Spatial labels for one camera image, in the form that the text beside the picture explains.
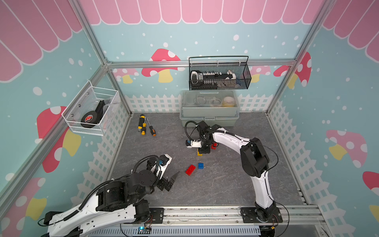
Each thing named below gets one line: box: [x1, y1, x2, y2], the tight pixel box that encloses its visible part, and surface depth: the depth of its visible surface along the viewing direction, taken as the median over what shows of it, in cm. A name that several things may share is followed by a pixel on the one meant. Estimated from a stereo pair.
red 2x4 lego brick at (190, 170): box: [185, 164, 196, 176], surface depth 91 cm
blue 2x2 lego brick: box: [197, 162, 204, 170], surface depth 93 cm
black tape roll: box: [80, 100, 106, 129], surface depth 71 cm
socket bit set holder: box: [190, 70, 237, 88], surface depth 89 cm
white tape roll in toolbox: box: [222, 96, 237, 108], surface depth 104 cm
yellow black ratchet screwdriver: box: [137, 114, 147, 136], surface depth 114 cm
